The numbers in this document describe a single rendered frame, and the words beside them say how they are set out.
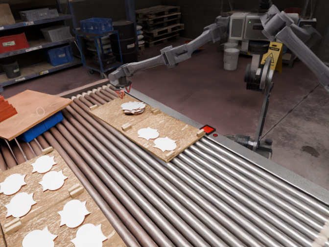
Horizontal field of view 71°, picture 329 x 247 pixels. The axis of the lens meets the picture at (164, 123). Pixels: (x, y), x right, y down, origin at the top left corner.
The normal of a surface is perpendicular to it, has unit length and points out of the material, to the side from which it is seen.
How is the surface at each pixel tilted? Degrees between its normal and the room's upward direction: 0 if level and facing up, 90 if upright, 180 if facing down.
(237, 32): 90
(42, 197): 0
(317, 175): 0
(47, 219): 0
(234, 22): 90
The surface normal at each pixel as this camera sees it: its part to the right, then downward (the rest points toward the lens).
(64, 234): -0.05, -0.83
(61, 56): 0.65, 0.40
